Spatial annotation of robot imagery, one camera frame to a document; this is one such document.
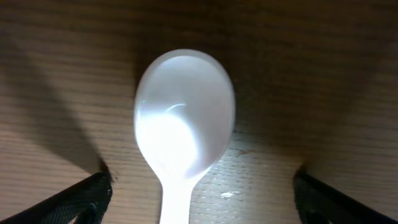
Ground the white plastic spoon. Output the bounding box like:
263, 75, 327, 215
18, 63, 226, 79
134, 49, 236, 224

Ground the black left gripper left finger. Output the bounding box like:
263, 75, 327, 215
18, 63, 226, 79
1, 172, 113, 224

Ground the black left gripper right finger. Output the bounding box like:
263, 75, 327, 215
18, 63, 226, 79
294, 172, 397, 224

